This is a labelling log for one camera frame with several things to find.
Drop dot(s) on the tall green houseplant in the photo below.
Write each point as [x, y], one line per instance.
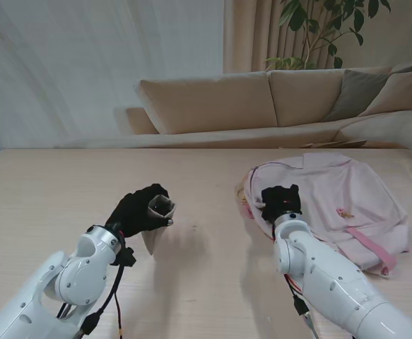
[297, 17]

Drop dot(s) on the beige sofa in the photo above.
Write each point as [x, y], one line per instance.
[209, 106]

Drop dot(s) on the beige cushion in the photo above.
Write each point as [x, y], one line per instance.
[403, 92]

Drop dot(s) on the grey-beige fabric pouch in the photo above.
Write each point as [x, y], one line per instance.
[152, 240]

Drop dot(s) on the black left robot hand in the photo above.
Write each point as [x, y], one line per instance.
[131, 215]

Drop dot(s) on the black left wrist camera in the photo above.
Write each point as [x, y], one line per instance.
[125, 257]

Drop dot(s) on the beige curtain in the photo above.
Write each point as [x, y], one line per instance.
[248, 35]

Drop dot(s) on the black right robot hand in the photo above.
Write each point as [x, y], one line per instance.
[283, 199]

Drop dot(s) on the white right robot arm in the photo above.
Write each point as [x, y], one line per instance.
[333, 282]

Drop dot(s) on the grey cushion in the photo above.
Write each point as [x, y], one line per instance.
[357, 92]

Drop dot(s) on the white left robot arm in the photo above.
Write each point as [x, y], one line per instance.
[50, 282]

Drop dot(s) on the pink backpack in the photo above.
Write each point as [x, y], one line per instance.
[350, 197]

